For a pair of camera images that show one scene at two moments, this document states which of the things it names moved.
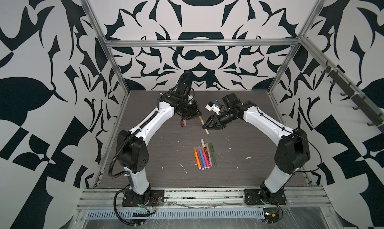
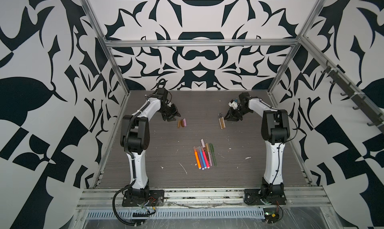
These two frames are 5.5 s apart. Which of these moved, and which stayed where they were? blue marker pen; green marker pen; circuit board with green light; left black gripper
Moved: left black gripper
Stayed: green marker pen; circuit board with green light; blue marker pen
